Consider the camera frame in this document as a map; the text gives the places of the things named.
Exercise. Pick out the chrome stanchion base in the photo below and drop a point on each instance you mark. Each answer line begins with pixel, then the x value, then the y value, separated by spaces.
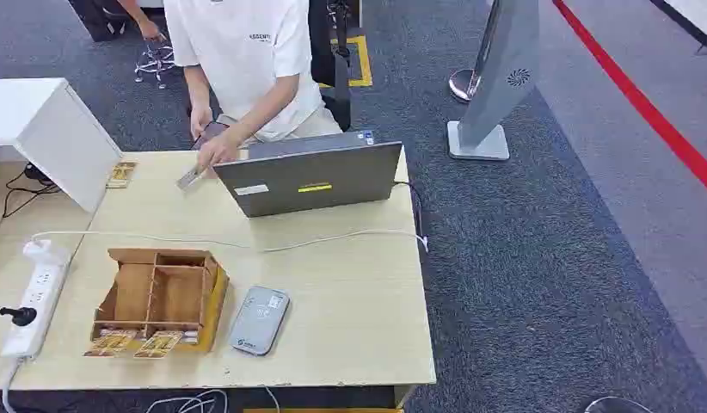
pixel 463 85

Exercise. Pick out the round chrome base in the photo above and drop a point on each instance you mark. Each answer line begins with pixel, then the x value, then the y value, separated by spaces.
pixel 615 403

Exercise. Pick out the person in white shirt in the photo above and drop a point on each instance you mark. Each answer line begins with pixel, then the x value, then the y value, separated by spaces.
pixel 245 51

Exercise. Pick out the white plug adapter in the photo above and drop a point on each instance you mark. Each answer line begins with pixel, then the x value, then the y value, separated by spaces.
pixel 43 251

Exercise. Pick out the person in dark clothing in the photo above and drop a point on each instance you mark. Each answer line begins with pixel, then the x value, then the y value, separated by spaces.
pixel 140 20

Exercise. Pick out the grey standing kiosk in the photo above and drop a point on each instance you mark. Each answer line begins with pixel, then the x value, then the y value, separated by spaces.
pixel 499 74

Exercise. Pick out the black office chair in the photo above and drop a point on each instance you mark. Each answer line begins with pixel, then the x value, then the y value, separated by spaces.
pixel 332 62

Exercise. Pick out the wooden card box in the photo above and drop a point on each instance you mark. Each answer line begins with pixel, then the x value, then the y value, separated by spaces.
pixel 160 296

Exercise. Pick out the dark phone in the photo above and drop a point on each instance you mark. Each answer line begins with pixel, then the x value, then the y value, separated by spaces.
pixel 213 132

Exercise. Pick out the pale wooden desk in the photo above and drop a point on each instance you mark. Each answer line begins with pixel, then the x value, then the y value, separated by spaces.
pixel 342 319

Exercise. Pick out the grey laptop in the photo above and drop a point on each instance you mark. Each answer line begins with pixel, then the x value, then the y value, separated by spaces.
pixel 313 179

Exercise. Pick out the brown printed card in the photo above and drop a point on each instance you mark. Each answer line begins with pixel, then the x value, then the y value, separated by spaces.
pixel 122 174
pixel 110 343
pixel 158 345

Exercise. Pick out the chrome chair base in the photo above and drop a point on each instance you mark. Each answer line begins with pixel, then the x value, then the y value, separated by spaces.
pixel 155 61

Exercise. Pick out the person's right hand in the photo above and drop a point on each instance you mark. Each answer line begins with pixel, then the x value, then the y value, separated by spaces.
pixel 200 120

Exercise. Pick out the white platform with dark edge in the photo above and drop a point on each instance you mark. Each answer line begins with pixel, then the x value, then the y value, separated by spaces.
pixel 692 17

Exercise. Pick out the black plug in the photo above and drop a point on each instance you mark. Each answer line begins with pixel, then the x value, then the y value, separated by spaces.
pixel 20 316

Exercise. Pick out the person's left hand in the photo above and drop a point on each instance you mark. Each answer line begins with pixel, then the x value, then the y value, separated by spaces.
pixel 217 151

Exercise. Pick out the grey card reader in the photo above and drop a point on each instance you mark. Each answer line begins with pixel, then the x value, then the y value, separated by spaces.
pixel 259 320

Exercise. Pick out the grey card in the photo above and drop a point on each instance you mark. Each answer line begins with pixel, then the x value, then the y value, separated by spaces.
pixel 189 179

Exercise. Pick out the white power strip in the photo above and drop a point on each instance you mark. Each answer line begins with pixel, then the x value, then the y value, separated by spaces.
pixel 35 308

